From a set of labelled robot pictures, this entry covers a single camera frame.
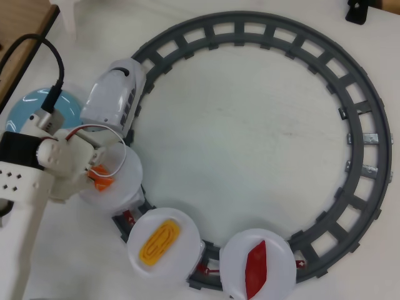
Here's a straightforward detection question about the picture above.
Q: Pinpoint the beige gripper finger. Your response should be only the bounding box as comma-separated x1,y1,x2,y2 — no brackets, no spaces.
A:
92,145,110,168

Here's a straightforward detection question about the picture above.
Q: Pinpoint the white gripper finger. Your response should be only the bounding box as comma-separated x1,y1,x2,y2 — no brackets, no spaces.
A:
46,171,94,203

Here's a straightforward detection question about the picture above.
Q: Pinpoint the white printed gripper body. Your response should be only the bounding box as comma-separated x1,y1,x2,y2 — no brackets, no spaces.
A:
36,132,96,176

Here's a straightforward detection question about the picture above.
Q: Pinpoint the orange salmon toy sushi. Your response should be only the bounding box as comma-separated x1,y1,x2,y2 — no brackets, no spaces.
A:
88,164,116,192

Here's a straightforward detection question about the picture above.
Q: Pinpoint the white Shinkansen toy locomotive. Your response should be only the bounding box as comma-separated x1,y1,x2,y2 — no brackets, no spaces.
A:
79,57,148,140

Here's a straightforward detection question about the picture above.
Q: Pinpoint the blue round dish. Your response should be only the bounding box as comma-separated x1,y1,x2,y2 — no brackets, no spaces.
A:
5,87,83,134

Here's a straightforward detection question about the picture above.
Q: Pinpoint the yellow egg toy sushi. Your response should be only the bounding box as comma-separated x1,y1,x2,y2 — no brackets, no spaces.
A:
139,219,181,267

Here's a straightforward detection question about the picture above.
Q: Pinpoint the red tuna toy sushi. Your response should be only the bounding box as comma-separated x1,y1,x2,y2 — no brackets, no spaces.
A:
244,239,268,300

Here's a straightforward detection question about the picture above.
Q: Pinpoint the white round plastic plate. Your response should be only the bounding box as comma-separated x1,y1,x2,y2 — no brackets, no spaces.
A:
74,142,144,213
218,227,297,300
126,207,201,281

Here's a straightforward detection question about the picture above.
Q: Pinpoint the white plastic stand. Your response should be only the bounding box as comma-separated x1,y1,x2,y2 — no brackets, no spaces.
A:
49,0,78,34

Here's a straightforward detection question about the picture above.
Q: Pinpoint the wooden desk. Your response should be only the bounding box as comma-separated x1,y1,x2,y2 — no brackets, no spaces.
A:
0,4,61,104

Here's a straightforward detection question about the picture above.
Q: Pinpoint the white red gripper servo wire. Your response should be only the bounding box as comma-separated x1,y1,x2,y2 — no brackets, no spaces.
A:
65,124,128,179

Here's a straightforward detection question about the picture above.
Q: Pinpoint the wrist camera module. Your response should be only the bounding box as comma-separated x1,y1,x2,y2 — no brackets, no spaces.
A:
26,107,68,134

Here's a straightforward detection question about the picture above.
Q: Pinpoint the black camera usb cable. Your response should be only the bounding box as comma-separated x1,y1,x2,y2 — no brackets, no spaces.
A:
0,33,66,114

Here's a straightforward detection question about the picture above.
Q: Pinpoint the grey circular toy rail track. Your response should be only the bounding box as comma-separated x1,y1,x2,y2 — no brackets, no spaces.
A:
111,11,394,284

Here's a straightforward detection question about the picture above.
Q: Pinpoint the black plastic bracket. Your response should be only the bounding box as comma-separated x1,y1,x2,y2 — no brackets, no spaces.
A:
345,0,370,25

